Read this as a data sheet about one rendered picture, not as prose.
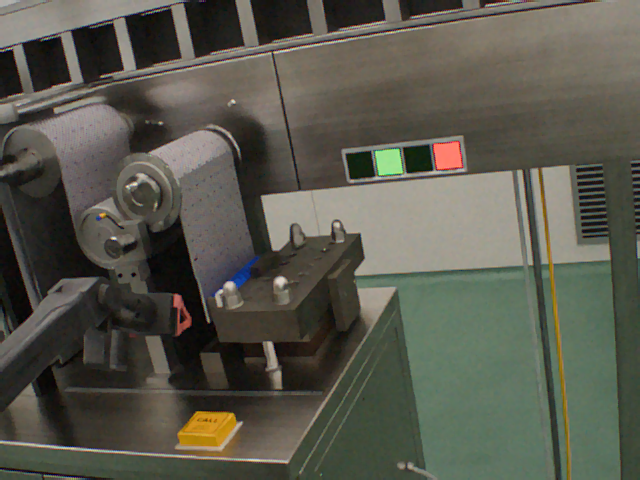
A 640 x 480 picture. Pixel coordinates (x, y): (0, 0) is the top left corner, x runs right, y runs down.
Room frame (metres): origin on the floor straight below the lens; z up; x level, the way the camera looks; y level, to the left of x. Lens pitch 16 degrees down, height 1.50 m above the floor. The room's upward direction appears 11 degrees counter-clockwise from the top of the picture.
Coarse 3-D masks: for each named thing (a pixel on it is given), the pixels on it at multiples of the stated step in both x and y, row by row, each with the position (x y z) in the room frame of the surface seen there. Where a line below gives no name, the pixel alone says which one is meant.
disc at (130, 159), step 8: (128, 160) 1.36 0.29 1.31; (136, 160) 1.35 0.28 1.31; (144, 160) 1.35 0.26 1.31; (152, 160) 1.34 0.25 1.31; (160, 160) 1.34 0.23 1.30; (120, 168) 1.37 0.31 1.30; (160, 168) 1.34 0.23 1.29; (168, 168) 1.33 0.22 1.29; (112, 176) 1.38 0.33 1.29; (168, 176) 1.33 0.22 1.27; (112, 184) 1.38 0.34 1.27; (176, 184) 1.33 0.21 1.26; (112, 192) 1.38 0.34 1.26; (176, 192) 1.33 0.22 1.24; (176, 200) 1.33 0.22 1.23; (120, 208) 1.38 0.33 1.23; (176, 208) 1.33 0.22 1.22; (128, 216) 1.37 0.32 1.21; (168, 216) 1.34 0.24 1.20; (176, 216) 1.33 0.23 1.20; (152, 224) 1.35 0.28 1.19; (160, 224) 1.35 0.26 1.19; (168, 224) 1.34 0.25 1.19
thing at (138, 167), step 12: (132, 168) 1.35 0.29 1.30; (144, 168) 1.34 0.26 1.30; (156, 168) 1.34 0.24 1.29; (120, 180) 1.37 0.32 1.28; (156, 180) 1.34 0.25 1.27; (168, 180) 1.33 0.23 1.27; (120, 192) 1.37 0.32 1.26; (168, 192) 1.33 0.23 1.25; (168, 204) 1.33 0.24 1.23; (132, 216) 1.36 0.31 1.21; (144, 216) 1.35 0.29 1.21; (156, 216) 1.34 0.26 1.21
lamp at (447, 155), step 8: (440, 144) 1.47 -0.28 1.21; (448, 144) 1.46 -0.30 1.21; (456, 144) 1.45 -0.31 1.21; (440, 152) 1.47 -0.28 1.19; (448, 152) 1.46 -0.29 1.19; (456, 152) 1.46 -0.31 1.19; (440, 160) 1.47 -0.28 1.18; (448, 160) 1.46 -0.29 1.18; (456, 160) 1.46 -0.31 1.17; (440, 168) 1.47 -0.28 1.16
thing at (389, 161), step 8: (376, 152) 1.52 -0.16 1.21; (384, 152) 1.51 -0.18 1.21; (392, 152) 1.51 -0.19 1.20; (376, 160) 1.52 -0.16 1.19; (384, 160) 1.51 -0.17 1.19; (392, 160) 1.51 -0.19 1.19; (400, 160) 1.50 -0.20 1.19; (384, 168) 1.51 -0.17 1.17; (392, 168) 1.51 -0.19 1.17; (400, 168) 1.50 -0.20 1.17
